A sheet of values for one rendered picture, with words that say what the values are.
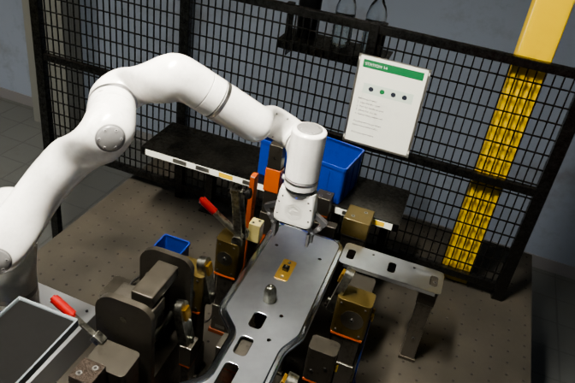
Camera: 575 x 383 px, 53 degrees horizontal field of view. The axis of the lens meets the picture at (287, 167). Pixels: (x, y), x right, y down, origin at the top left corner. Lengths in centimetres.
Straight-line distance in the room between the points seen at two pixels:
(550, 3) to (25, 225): 144
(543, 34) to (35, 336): 148
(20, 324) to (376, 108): 120
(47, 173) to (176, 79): 34
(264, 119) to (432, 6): 198
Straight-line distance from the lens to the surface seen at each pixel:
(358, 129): 192
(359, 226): 172
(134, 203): 231
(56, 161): 129
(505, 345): 205
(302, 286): 155
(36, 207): 134
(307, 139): 131
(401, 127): 189
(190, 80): 119
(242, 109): 124
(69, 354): 172
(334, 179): 178
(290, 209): 143
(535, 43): 181
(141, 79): 122
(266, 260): 161
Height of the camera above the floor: 203
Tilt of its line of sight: 31 degrees down
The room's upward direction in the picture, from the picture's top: 9 degrees clockwise
